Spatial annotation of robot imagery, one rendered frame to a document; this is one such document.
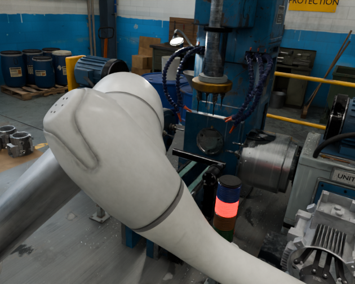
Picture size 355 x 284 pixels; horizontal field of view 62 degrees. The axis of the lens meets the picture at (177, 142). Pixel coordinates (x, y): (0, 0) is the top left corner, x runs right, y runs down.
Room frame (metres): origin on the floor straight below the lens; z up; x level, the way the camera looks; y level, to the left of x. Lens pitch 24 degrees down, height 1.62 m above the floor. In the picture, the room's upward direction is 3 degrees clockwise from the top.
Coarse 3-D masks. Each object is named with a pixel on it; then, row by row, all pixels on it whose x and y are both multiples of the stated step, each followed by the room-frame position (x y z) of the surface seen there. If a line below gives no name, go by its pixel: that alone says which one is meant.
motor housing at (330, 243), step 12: (312, 216) 0.73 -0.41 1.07; (300, 228) 0.68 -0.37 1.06; (324, 228) 0.63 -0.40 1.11; (312, 240) 0.59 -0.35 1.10; (324, 240) 0.60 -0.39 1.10; (336, 240) 0.61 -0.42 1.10; (288, 252) 0.62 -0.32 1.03; (300, 252) 0.69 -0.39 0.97; (312, 252) 0.72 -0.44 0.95; (324, 252) 0.73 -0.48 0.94; (336, 252) 0.57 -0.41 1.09; (348, 252) 0.58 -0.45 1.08; (288, 264) 0.61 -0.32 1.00; (324, 264) 0.67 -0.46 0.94; (348, 276) 0.59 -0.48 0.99
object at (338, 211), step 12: (324, 192) 0.75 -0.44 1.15; (324, 204) 0.74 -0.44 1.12; (336, 204) 0.74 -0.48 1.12; (348, 204) 0.73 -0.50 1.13; (324, 216) 0.65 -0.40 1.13; (336, 216) 0.64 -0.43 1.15; (348, 216) 0.68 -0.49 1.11; (312, 228) 0.66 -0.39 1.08; (336, 228) 0.63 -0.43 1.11; (348, 228) 0.62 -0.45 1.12; (348, 240) 0.62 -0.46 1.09
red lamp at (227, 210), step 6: (216, 198) 0.67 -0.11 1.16; (216, 204) 0.66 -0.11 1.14; (222, 204) 0.64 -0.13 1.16; (228, 204) 0.64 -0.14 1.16; (234, 204) 0.64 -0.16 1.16; (216, 210) 0.66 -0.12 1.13; (222, 210) 0.64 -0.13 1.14; (228, 210) 0.64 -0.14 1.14; (234, 210) 0.65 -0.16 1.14; (228, 216) 0.64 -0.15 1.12
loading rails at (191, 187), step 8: (184, 168) 1.25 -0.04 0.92; (192, 168) 1.27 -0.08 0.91; (200, 168) 1.37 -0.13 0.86; (184, 176) 1.20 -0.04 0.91; (192, 176) 1.28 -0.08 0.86; (200, 176) 1.19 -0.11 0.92; (192, 184) 1.11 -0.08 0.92; (200, 184) 1.11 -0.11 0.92; (192, 192) 1.03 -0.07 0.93; (200, 192) 1.12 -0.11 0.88; (200, 200) 1.13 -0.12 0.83; (200, 208) 1.10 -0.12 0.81; (128, 232) 0.84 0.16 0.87; (128, 240) 0.84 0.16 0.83; (136, 240) 0.86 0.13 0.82; (152, 248) 0.80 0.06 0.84; (160, 248) 0.80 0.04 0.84; (152, 256) 0.80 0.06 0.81; (160, 256) 0.80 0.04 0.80
